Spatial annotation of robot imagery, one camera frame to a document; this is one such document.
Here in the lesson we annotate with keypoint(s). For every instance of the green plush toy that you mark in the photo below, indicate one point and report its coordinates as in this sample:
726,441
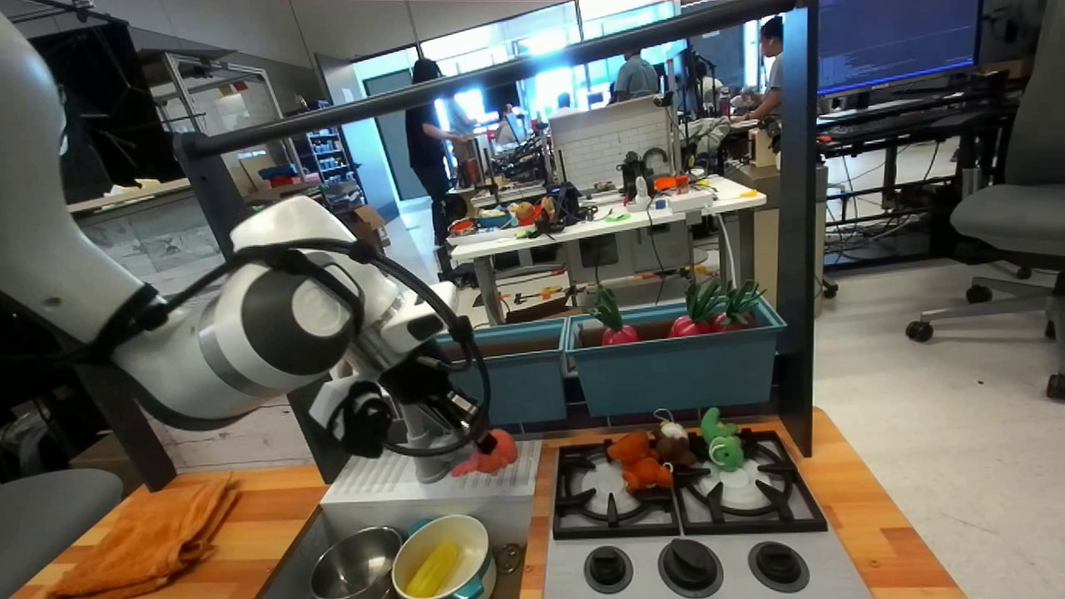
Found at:
723,445

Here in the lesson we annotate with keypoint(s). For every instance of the red radish toy green leaves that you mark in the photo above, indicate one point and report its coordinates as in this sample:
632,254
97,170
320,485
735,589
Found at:
686,322
737,303
616,326

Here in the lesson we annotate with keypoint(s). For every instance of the person in black clothes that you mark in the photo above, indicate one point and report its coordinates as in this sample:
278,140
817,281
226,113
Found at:
429,143

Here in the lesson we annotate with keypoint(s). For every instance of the grey office chair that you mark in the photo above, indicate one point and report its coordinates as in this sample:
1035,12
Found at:
1015,218

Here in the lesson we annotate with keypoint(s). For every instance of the brown plush toy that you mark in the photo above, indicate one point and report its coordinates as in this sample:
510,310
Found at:
680,441

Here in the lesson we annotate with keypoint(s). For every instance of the grey padded chair seat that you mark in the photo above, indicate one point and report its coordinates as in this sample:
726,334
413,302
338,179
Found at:
53,516

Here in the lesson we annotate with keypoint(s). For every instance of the blue computer monitor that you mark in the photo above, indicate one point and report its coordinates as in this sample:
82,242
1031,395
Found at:
899,44

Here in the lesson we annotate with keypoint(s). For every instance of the orange plush toy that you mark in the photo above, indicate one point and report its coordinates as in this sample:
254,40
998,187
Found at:
640,468

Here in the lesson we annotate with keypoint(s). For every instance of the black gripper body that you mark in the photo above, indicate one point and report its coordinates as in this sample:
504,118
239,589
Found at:
436,395

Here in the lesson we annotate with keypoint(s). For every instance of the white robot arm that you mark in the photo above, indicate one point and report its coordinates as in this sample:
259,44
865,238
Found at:
254,334

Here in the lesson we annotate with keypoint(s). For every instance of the black stove knob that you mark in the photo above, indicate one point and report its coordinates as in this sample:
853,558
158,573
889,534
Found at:
779,568
692,568
608,568

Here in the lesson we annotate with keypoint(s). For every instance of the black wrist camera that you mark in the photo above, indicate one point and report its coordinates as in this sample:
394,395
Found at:
363,421

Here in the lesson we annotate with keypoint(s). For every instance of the white toy sink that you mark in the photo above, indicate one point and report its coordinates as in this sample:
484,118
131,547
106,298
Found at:
445,502

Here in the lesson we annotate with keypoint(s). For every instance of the yellow toy corn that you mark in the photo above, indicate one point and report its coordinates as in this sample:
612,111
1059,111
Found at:
435,568

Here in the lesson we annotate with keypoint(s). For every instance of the white cluttered work table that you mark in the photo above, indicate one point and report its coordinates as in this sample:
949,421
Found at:
621,218

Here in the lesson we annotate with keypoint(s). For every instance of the grey toy stove black grates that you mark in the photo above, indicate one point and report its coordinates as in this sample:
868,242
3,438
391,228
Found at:
709,572

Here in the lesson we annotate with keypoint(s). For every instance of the orange cloth towel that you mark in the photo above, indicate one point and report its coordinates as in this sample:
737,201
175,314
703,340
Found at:
150,544

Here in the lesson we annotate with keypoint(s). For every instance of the white bowl teal outside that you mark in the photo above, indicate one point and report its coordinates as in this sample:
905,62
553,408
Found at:
470,544

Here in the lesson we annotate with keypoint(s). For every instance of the pink plush carrot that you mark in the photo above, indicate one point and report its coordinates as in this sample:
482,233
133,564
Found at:
500,453

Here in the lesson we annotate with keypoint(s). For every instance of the black desk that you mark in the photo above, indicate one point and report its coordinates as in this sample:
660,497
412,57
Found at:
921,121

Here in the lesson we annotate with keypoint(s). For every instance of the person in grey shirt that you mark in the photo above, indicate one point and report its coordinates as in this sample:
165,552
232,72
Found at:
635,77

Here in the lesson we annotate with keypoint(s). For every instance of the person in white shirt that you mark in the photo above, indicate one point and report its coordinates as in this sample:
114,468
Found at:
770,77

